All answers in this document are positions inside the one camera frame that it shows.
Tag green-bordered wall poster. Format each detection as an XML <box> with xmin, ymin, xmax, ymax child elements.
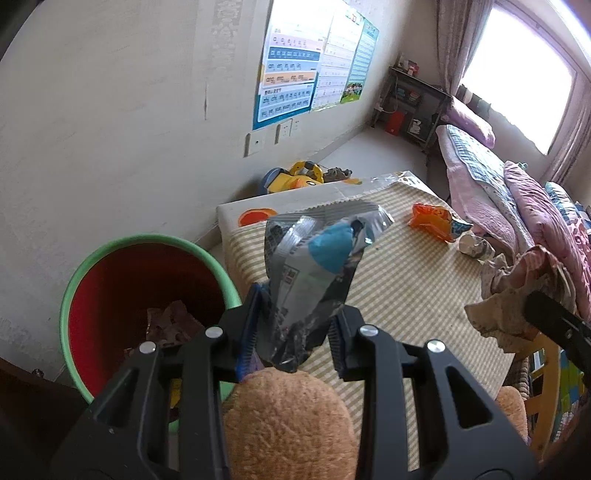
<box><xmin>310</xmin><ymin>0</ymin><xmax>380</xmax><ymax>112</ymax></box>

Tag wooden chair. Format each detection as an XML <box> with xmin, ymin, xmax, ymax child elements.
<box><xmin>522</xmin><ymin>332</ymin><xmax>561</xmax><ymax>462</ymax></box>

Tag orange snack wrapper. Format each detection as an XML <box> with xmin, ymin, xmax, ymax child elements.
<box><xmin>409</xmin><ymin>203</ymin><xmax>474</xmax><ymax>243</ymax></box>

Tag white blue floral quilt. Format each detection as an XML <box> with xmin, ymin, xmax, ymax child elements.
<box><xmin>436</xmin><ymin>124</ymin><xmax>532</xmax><ymax>259</ymax></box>

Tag dark crumpled wrapper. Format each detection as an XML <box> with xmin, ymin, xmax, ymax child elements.
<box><xmin>145</xmin><ymin>300</ymin><xmax>206</xmax><ymax>347</ymax></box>

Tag window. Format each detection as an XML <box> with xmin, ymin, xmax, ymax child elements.
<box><xmin>459</xmin><ymin>0</ymin><xmax>580</xmax><ymax>155</ymax></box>

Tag beige cloth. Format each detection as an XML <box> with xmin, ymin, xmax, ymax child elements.
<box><xmin>464</xmin><ymin>244</ymin><xmax>578</xmax><ymax>354</ymax></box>

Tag brown plush toy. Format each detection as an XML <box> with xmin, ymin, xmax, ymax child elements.
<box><xmin>223</xmin><ymin>368</ymin><xmax>529</xmax><ymax>480</ymax></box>

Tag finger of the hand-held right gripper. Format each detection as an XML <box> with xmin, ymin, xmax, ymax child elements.
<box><xmin>524</xmin><ymin>290</ymin><xmax>591</xmax><ymax>365</ymax></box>

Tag pink quilt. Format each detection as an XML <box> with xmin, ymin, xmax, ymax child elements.
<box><xmin>503</xmin><ymin>161</ymin><xmax>591</xmax><ymax>301</ymax></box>

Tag purple pillow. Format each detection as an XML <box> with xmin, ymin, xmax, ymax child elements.
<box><xmin>449</xmin><ymin>98</ymin><xmax>496</xmax><ymax>149</ymax></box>

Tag blue-bordered wall poster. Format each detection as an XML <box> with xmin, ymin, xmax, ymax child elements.
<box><xmin>252</xmin><ymin>0</ymin><xmax>331</xmax><ymax>131</ymax></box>

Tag black-white printed crumpled paper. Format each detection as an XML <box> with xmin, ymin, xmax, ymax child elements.
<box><xmin>458</xmin><ymin>232</ymin><xmax>496</xmax><ymax>261</ymax></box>

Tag patterned curtain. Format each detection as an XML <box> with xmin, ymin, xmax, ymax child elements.
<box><xmin>436</xmin><ymin>0</ymin><xmax>497</xmax><ymax>100</ymax></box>

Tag yellow toy vehicle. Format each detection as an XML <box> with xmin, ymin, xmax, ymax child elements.
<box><xmin>259</xmin><ymin>159</ymin><xmax>326</xmax><ymax>195</ymax></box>

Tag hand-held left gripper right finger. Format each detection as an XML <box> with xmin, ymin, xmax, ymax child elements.
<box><xmin>329</xmin><ymin>308</ymin><xmax>541</xmax><ymax>480</ymax></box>

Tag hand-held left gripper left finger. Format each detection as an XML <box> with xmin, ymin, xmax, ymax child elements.
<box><xmin>48</xmin><ymin>282</ymin><xmax>273</xmax><ymax>480</ymax></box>

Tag green bin with red interior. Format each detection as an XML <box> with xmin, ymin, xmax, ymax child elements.
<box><xmin>60</xmin><ymin>234</ymin><xmax>243</xmax><ymax>423</ymax></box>

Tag dark metal shelf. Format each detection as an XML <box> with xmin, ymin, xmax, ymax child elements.
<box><xmin>372</xmin><ymin>66</ymin><xmax>453</xmax><ymax>155</ymax></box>

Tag checked tablecloth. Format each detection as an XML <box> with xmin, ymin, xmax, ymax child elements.
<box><xmin>224</xmin><ymin>182</ymin><xmax>527</xmax><ymax>469</ymax></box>

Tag silver blue snack wrapper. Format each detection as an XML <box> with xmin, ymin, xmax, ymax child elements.
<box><xmin>264</xmin><ymin>200</ymin><xmax>395</xmax><ymax>374</ymax></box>

